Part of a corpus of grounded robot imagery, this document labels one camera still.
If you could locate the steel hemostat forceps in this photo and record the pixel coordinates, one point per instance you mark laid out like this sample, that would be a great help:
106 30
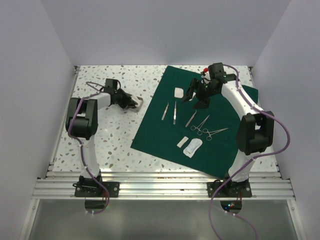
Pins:
211 133
198 128

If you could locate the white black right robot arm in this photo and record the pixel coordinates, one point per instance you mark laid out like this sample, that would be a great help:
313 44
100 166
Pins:
255 132

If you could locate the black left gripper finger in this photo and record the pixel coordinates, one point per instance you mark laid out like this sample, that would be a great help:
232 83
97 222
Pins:
128 105
129 98

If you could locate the stainless steel tray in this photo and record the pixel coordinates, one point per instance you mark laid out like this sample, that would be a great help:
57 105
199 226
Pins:
138 108

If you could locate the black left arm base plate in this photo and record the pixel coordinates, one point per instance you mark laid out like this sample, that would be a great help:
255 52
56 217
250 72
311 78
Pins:
93 190

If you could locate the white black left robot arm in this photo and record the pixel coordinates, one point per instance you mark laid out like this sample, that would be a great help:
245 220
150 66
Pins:
81 125

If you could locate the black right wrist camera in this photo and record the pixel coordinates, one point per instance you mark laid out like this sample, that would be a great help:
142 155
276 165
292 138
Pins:
216 70

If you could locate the curved-tip steel tweezers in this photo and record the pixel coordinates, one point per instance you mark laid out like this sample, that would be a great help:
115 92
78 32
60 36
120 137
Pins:
165 111
191 118

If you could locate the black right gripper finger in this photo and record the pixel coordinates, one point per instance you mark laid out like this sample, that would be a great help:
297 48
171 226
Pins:
191 90
202 103

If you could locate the curved-tip steel tweezers left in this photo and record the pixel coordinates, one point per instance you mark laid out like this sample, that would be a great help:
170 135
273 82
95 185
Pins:
165 111

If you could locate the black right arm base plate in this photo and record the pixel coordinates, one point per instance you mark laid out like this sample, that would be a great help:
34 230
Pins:
230 190

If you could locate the curved-tip steel tweezers right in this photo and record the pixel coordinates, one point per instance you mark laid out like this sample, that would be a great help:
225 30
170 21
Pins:
191 118

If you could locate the dark green surgical cloth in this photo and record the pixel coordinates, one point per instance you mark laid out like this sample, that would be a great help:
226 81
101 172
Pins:
159 138

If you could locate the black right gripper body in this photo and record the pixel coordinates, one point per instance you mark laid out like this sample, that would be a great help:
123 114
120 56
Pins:
206 90

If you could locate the white printed sterile packet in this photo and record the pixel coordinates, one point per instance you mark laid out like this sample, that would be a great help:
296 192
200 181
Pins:
192 147

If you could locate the steel hemostat forceps left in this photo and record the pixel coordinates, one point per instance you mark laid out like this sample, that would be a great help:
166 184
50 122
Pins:
198 128

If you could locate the straight steel tweezers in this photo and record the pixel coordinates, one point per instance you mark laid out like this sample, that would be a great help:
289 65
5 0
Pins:
175 113

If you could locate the steel hemostat forceps right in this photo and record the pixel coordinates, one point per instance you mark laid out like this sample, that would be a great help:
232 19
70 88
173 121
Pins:
211 133

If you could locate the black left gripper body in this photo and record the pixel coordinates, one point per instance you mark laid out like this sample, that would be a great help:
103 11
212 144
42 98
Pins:
121 99

